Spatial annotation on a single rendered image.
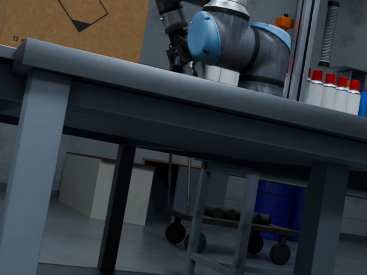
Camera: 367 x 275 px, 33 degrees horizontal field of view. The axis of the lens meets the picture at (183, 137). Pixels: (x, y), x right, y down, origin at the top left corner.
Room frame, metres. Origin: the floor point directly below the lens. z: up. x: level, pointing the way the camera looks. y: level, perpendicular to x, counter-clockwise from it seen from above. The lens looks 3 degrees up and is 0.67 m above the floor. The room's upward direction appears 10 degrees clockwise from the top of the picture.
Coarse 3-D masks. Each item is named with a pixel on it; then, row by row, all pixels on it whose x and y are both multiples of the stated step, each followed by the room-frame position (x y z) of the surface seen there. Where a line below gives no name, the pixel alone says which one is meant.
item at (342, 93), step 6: (342, 78) 2.06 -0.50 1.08; (342, 84) 2.06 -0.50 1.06; (336, 90) 2.06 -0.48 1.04; (342, 90) 2.05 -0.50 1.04; (336, 96) 2.06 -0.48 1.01; (342, 96) 2.05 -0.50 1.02; (336, 102) 2.06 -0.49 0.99; (342, 102) 2.05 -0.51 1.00; (336, 108) 2.05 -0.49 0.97; (342, 108) 2.05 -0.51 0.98
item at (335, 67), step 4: (344, 64) 2.14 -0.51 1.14; (332, 68) 2.20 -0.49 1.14; (336, 68) 2.19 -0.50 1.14; (340, 68) 2.18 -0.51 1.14; (344, 68) 2.17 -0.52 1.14; (348, 68) 2.16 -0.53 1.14; (352, 68) 2.15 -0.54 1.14; (356, 68) 2.15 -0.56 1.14; (360, 68) 2.16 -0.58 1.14; (352, 72) 2.21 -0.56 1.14; (356, 72) 2.20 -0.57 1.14; (360, 72) 2.19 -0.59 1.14; (364, 72) 2.18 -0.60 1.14
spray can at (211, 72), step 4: (208, 68) 1.86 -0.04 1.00; (212, 68) 1.86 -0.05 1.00; (216, 68) 1.86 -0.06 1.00; (220, 68) 1.87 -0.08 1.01; (208, 72) 1.86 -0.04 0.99; (212, 72) 1.86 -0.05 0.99; (216, 72) 1.86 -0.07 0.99; (204, 76) 1.87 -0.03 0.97; (208, 76) 1.86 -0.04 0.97; (212, 76) 1.86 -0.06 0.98; (216, 76) 1.86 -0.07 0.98; (216, 80) 1.86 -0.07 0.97
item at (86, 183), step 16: (80, 160) 7.94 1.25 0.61; (96, 160) 7.18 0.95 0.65; (112, 160) 7.01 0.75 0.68; (64, 176) 8.69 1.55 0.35; (80, 176) 7.79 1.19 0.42; (96, 176) 7.06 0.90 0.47; (112, 176) 7.07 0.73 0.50; (144, 176) 7.21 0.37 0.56; (64, 192) 8.51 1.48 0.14; (80, 192) 7.65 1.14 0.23; (96, 192) 7.02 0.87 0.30; (128, 192) 7.16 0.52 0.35; (144, 192) 7.23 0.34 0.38; (80, 208) 7.51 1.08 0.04; (96, 208) 7.03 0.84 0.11; (128, 208) 7.17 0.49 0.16; (144, 208) 7.24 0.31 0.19; (144, 224) 7.25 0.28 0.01
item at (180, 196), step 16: (160, 160) 8.55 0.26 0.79; (160, 176) 9.34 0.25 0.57; (176, 176) 9.44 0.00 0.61; (192, 176) 7.99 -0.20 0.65; (224, 176) 8.16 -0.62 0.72; (160, 192) 9.36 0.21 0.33; (176, 192) 7.93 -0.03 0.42; (192, 192) 8.01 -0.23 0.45; (208, 192) 8.09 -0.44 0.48; (224, 192) 8.18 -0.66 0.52; (160, 208) 9.37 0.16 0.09; (176, 208) 7.94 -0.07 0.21; (192, 208) 8.02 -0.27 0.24; (208, 224) 8.12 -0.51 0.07
